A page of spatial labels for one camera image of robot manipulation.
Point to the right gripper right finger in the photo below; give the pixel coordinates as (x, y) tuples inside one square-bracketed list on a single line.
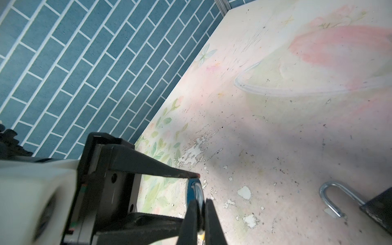
[(214, 234)]

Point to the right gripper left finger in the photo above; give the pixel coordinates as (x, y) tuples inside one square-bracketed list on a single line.
[(192, 224)]

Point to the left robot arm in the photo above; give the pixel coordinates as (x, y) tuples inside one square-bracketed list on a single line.
[(10, 144)]

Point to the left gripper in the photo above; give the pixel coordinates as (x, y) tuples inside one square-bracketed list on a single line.
[(103, 196)]

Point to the black padlock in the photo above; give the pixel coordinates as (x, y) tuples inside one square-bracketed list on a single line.
[(378, 209)]

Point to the blue padlock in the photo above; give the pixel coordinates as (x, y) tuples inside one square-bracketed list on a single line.
[(194, 191)]

